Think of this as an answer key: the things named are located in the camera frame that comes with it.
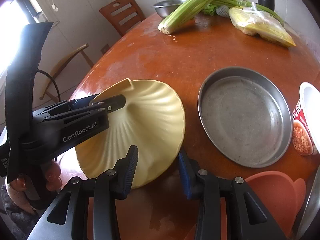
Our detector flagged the left hand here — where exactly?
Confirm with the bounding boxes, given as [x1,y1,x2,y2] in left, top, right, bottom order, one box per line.
[5,161,62,215]

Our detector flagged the yellow shell-shaped plate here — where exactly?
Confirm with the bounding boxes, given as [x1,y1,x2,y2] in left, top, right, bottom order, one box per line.
[75,79,185,189]

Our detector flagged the bagged yellow corn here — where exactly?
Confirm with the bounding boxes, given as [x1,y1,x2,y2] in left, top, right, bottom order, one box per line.
[228,2,296,48]

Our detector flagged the stainless steel mixing bowl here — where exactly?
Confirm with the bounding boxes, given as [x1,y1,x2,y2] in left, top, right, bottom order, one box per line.
[153,0,187,18]

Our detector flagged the green onion bunch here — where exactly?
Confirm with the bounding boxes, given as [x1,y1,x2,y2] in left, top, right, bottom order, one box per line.
[211,0,284,26]

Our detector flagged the red wooden chair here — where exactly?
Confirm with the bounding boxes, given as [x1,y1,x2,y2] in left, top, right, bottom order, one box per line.
[99,0,145,37]

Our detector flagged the red instant noodle cup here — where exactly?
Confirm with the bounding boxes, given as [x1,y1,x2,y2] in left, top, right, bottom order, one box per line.
[292,82,320,156]

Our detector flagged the steel pot rim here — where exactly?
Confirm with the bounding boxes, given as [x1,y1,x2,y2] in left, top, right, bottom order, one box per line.
[295,167,319,239]

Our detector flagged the light wooden armchair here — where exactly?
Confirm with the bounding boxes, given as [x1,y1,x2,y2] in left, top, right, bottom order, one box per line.
[39,43,94,102]

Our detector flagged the round steel tray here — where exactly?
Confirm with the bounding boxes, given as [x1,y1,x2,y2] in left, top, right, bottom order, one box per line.
[197,67,292,168]

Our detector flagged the white foam-netted fruit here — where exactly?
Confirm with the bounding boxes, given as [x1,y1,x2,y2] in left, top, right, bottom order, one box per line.
[216,5,229,18]

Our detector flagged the celery bunch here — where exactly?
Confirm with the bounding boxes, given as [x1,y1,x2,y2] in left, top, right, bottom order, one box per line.
[158,0,232,35]

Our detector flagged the orange plastic bowl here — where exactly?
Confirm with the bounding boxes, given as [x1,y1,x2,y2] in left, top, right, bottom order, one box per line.
[245,171,306,238]

